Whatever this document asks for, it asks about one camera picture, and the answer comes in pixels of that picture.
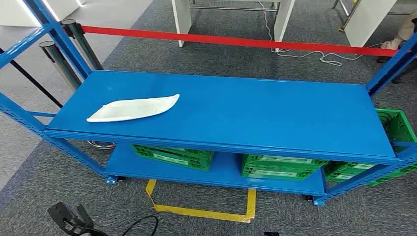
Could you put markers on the black office chair base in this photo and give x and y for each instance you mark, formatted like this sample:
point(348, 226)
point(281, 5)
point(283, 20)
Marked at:
point(398, 80)

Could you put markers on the person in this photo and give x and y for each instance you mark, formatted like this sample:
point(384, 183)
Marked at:
point(409, 31)

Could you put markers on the white desk with steel bars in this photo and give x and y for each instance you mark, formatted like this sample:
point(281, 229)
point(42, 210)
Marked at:
point(368, 19)
point(181, 19)

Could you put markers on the black barrier belt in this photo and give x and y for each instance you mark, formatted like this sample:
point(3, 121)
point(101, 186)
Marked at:
point(32, 79)

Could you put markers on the white lit plinth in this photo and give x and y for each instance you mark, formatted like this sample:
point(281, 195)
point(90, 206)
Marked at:
point(13, 13)

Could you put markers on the white curved plastic part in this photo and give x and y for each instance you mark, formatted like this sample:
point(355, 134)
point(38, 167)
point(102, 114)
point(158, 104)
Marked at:
point(130, 109)

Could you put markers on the red barrier belt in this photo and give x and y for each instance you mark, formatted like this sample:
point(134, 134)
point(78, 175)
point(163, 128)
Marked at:
point(228, 40)

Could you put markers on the chrome stanchion base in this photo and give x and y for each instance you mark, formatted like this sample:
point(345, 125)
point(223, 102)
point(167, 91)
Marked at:
point(101, 145)

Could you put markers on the steel stanchion post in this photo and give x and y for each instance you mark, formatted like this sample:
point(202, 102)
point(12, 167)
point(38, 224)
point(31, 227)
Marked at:
point(62, 65)
point(83, 45)

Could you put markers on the green plastic crate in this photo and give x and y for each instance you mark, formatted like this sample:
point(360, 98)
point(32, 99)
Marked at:
point(195, 163)
point(400, 127)
point(335, 172)
point(254, 169)

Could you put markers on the blue metal shelf rack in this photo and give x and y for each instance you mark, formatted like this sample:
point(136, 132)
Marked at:
point(228, 114)

